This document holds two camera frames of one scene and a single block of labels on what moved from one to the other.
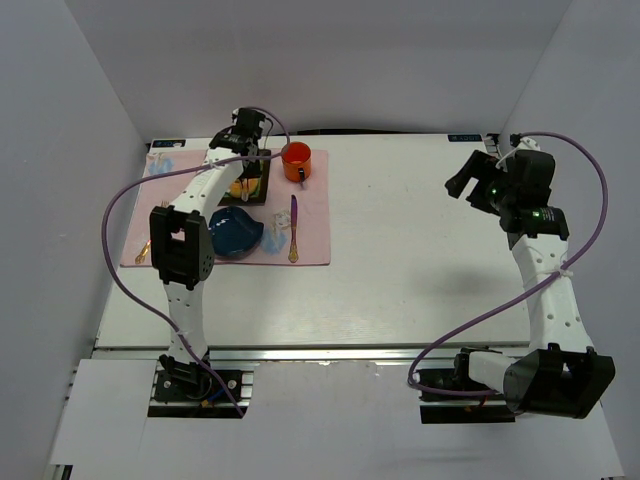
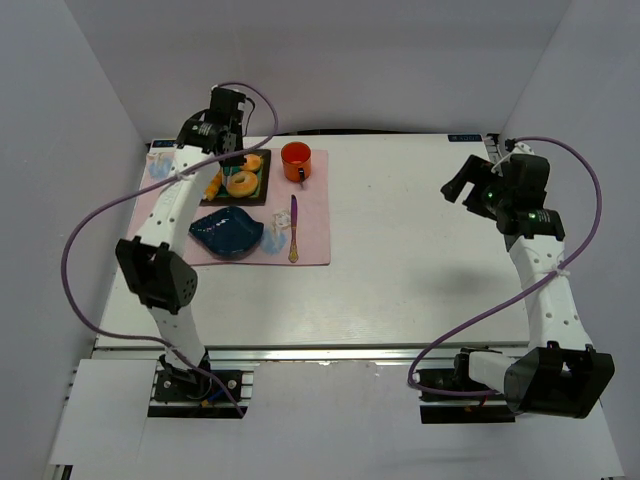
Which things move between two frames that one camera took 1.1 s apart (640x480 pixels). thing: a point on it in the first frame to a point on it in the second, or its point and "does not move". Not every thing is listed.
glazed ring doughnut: [249, 185] does not move
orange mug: [296, 160] does not move
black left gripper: [251, 163] to [231, 160]
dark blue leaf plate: [234, 233] does not move
